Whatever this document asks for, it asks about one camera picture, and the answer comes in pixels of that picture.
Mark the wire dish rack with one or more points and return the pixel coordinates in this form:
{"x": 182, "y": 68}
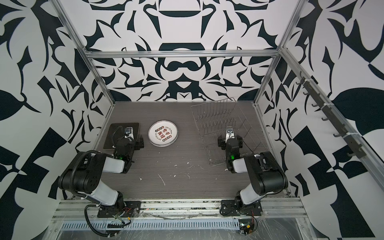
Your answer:
{"x": 228, "y": 120}

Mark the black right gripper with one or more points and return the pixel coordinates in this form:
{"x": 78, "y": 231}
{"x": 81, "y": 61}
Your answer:
{"x": 222, "y": 143}

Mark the white slotted cable duct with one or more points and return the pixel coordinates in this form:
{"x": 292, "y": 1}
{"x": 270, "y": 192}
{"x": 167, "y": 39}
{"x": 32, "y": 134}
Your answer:
{"x": 185, "y": 224}

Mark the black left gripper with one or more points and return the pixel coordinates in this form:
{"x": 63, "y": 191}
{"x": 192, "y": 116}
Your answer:
{"x": 138, "y": 145}

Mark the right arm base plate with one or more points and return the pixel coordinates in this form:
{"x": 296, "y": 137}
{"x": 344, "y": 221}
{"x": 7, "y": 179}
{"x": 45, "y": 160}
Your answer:
{"x": 231, "y": 208}

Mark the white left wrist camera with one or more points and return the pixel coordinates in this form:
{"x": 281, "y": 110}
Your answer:
{"x": 129, "y": 133}

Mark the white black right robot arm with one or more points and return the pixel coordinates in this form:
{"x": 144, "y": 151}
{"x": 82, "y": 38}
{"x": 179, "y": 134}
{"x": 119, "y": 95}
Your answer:
{"x": 265, "y": 174}

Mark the dark square plate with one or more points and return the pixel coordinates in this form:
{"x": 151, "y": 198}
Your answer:
{"x": 117, "y": 131}

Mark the red lettered round plate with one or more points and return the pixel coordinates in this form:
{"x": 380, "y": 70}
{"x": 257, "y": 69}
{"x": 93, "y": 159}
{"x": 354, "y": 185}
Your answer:
{"x": 163, "y": 133}

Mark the small green circuit board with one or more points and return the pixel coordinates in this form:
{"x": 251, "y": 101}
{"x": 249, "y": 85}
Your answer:
{"x": 248, "y": 228}

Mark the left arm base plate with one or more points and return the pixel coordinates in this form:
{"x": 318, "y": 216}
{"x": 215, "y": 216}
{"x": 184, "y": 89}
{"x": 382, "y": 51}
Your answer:
{"x": 129, "y": 209}

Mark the grey wall hook rail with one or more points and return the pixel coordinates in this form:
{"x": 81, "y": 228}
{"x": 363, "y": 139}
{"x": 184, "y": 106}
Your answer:
{"x": 334, "y": 116}

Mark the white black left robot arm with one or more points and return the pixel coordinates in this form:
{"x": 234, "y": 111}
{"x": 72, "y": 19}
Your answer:
{"x": 82, "y": 177}

